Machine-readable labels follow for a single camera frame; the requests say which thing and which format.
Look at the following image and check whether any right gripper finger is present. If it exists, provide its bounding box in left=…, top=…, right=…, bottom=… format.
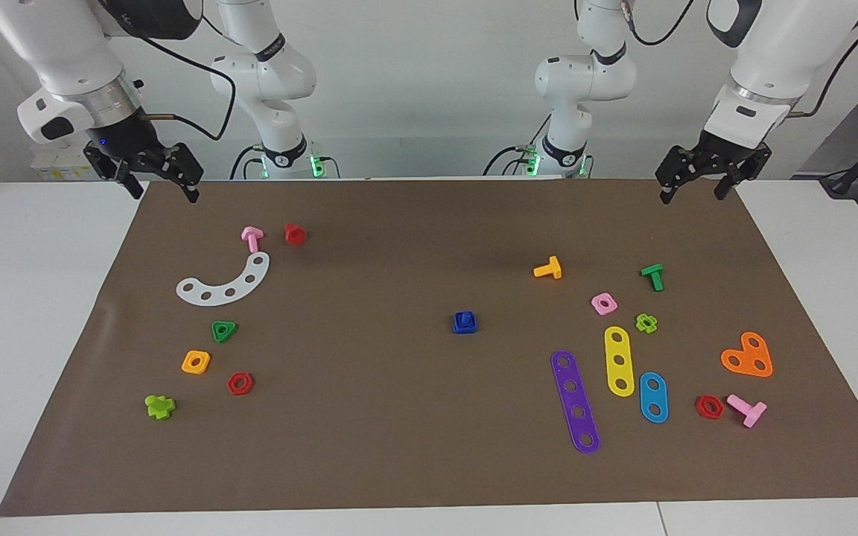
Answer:
left=83, top=146, right=144, bottom=200
left=153, top=142, right=204, bottom=204

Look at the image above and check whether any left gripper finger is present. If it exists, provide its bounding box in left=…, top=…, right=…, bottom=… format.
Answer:
left=655, top=145, right=707, bottom=205
left=714, top=146, right=773, bottom=201

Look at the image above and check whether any white yellow labelled box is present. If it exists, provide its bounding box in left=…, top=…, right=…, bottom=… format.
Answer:
left=30, top=145, right=92, bottom=182

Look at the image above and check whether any white curved perforated plate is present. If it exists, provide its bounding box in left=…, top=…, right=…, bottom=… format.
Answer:
left=177, top=252, right=271, bottom=307

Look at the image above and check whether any green lit connector box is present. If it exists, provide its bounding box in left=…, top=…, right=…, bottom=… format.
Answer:
left=308, top=141, right=340, bottom=179
left=515, top=141, right=541, bottom=177

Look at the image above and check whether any orange heart-shaped perforated plate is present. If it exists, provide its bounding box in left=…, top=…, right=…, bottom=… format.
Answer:
left=720, top=331, right=774, bottom=378

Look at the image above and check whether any yellow three-hole plastic strip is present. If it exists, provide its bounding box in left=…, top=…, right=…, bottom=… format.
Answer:
left=604, top=326, right=635, bottom=398

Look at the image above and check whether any blue two-hole plastic strip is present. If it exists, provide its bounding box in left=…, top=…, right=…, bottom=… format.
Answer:
left=638, top=371, right=670, bottom=424

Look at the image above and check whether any purple four-hole plastic strip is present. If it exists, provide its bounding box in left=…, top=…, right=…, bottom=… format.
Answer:
left=550, top=350, right=601, bottom=455

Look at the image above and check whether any brown table mat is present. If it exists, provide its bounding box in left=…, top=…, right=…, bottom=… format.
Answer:
left=0, top=177, right=858, bottom=517

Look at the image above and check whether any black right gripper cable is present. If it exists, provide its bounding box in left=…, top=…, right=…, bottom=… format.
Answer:
left=112, top=15, right=238, bottom=142

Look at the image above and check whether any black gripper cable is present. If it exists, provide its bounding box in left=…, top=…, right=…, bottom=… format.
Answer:
left=112, top=15, right=238, bottom=142
left=785, top=0, right=858, bottom=120

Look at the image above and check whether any black base cable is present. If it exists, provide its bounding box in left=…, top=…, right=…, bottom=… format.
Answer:
left=483, top=123, right=549, bottom=177
left=230, top=145, right=262, bottom=179

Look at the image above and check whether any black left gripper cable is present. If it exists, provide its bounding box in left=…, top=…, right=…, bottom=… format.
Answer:
left=785, top=0, right=858, bottom=120

